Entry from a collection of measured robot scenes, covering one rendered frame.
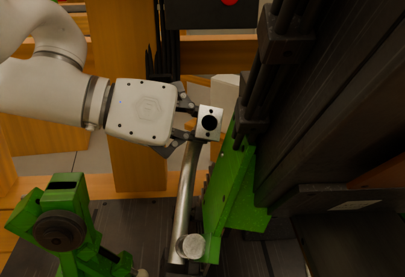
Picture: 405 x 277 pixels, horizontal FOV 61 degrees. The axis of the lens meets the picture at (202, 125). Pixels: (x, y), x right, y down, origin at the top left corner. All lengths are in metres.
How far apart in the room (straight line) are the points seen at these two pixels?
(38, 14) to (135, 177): 0.58
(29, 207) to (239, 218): 0.32
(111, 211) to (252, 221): 0.46
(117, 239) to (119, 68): 0.38
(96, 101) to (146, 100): 0.07
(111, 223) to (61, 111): 0.41
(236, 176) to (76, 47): 0.31
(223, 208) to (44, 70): 0.33
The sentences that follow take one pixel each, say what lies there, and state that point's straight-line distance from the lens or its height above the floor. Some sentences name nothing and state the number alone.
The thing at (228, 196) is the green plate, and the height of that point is 1.19.
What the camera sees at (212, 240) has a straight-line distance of 0.55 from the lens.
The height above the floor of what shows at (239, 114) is 1.34.
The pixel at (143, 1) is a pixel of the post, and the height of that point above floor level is 1.38.
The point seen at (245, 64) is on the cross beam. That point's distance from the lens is 0.90.
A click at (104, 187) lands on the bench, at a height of 0.88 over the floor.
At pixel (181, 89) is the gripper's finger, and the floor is 1.28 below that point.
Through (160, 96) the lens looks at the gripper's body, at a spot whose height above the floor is 1.29.
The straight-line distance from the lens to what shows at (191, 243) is 0.56.
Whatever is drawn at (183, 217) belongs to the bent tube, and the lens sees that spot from 0.65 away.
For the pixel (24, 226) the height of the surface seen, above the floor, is 1.11.
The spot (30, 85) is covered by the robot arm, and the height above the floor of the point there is 1.32.
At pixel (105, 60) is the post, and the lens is 0.80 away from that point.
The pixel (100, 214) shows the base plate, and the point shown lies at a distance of 0.91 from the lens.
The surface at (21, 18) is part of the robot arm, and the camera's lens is 0.46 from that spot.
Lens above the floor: 1.51
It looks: 30 degrees down
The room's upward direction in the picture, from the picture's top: straight up
